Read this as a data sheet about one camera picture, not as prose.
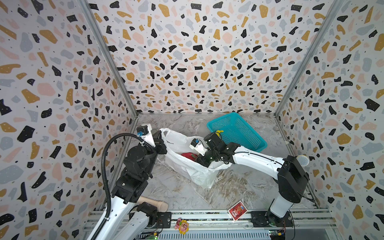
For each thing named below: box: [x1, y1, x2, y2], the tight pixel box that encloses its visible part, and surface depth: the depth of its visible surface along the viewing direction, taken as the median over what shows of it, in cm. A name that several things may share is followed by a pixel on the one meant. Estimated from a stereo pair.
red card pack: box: [227, 200, 248, 222], surface depth 78 cm
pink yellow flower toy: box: [174, 217, 190, 235], surface depth 71 cm
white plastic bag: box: [159, 128, 233, 189], surface depth 74 cm
